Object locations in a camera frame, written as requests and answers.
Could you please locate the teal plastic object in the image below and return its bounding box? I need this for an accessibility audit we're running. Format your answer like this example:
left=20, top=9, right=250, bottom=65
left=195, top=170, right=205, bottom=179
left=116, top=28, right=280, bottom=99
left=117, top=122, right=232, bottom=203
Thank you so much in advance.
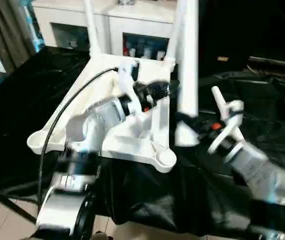
left=20, top=0, right=46, bottom=54

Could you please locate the black table mat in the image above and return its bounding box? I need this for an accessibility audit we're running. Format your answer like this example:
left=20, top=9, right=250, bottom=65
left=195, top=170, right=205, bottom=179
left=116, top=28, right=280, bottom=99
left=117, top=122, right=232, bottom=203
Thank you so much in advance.
left=0, top=45, right=285, bottom=237

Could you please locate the white glass-door cabinet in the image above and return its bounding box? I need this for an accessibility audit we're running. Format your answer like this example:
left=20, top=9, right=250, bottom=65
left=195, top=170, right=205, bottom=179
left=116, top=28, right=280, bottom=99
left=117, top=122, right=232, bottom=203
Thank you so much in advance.
left=31, top=0, right=184, bottom=60

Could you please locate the white plastic table top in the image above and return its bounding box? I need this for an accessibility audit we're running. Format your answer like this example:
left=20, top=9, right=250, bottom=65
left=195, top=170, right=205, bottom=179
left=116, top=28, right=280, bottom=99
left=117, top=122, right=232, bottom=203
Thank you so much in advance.
left=26, top=52, right=178, bottom=174

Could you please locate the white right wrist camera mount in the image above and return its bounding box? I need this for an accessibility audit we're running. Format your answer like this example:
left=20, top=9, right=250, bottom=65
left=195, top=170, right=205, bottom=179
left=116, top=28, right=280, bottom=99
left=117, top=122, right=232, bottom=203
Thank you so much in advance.
left=206, top=99, right=246, bottom=156

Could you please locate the black metal table frame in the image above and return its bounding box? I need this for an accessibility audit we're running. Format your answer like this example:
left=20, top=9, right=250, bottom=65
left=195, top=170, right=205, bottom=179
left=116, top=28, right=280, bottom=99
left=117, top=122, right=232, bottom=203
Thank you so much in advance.
left=0, top=191, right=38, bottom=224

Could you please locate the grey curtain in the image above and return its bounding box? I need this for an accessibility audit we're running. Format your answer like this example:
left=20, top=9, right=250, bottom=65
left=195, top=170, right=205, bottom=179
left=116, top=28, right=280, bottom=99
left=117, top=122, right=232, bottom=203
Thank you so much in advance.
left=0, top=0, right=31, bottom=74

